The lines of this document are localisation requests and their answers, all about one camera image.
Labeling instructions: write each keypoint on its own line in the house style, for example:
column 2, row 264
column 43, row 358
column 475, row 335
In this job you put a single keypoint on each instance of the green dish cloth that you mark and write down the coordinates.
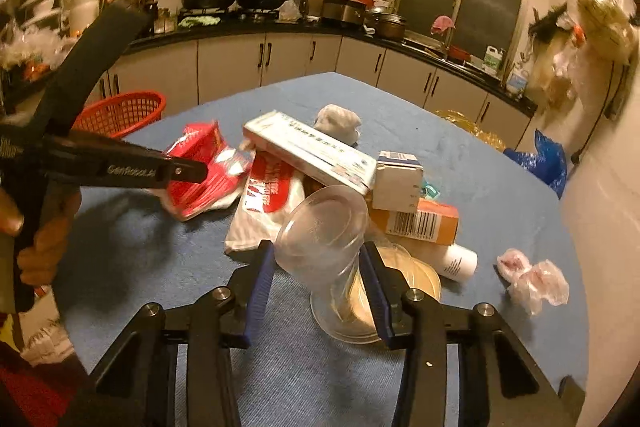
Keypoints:
column 192, row 21

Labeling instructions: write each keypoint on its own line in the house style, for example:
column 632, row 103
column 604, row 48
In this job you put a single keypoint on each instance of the person's left hand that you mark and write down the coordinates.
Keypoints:
column 38, row 263

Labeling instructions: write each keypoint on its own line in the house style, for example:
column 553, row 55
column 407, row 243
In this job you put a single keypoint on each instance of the blue label detergent bottle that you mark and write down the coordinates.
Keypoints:
column 518, row 79

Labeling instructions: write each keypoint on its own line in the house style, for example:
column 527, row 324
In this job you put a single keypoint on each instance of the yellow plastic bag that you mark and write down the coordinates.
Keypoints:
column 463, row 122

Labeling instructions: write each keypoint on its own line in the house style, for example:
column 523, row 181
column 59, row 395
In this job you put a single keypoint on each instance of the red plastic basket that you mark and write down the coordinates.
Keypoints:
column 123, row 114

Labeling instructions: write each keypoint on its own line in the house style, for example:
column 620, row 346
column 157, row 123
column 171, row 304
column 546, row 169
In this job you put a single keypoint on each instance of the small white cardboard box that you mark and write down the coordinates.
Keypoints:
column 397, row 182

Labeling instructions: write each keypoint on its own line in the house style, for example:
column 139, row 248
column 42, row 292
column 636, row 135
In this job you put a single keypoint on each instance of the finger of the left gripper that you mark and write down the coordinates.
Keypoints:
column 88, row 159

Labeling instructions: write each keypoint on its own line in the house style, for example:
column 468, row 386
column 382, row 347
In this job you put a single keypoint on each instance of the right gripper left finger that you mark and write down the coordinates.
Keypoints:
column 226, row 318

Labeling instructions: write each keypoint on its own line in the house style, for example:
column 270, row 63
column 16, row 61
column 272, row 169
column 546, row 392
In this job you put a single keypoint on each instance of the counter plastic bags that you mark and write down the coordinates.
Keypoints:
column 43, row 46

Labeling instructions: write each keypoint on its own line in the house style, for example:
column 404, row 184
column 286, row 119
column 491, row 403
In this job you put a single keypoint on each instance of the clear plastic cup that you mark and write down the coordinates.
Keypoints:
column 319, row 244

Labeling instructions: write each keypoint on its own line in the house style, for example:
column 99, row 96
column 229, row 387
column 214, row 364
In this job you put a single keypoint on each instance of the blue plastic bag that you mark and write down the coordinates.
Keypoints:
column 548, row 163

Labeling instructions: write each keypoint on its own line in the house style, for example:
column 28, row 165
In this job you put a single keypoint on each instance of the hanging plastic bags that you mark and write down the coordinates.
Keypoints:
column 576, row 47

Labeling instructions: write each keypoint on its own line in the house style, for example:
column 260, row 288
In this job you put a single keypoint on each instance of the teal wet wipe packet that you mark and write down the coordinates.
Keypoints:
column 428, row 190

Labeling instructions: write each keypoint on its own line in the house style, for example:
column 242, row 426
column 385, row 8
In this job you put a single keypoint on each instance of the blue tablecloth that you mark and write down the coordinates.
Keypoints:
column 127, row 250

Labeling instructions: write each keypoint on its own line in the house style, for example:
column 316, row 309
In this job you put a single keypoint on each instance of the orange medicine box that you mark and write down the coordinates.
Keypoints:
column 431, row 222

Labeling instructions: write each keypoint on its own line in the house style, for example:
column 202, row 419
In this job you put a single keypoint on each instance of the clear plastic bag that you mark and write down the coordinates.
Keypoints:
column 530, row 286

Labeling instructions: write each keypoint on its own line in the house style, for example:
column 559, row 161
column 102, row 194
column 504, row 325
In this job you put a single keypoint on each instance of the white cylindrical bottle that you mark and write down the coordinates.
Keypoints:
column 454, row 262

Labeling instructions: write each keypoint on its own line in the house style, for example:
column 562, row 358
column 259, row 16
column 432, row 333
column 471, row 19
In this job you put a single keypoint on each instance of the white electric kettle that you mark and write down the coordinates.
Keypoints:
column 78, row 15

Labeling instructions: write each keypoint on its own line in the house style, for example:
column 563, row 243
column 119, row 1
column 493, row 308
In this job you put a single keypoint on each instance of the pink cloth on faucet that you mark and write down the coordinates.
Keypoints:
column 441, row 25

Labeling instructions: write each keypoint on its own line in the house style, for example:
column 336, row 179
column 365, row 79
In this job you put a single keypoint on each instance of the green detergent jug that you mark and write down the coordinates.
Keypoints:
column 492, row 60

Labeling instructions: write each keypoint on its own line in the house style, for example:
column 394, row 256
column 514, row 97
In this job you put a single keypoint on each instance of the long white medicine box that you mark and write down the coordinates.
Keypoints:
column 318, row 155

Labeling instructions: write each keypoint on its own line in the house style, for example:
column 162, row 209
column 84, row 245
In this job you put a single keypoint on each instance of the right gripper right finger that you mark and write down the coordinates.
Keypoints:
column 422, row 394

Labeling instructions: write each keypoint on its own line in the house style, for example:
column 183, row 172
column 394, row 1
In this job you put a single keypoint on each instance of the white tissue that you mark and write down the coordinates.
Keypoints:
column 340, row 123

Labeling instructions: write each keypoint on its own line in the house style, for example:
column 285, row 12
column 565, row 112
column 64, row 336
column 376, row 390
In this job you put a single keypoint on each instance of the dark cooking pot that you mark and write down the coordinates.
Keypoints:
column 390, row 27

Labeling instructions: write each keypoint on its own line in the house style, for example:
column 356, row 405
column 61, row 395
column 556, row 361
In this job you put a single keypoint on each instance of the white red plastic bag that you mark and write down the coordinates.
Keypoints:
column 273, row 189

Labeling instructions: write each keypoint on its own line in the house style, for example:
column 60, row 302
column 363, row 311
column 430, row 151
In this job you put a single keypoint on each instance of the steel rice cooker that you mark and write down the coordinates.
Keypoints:
column 347, row 13

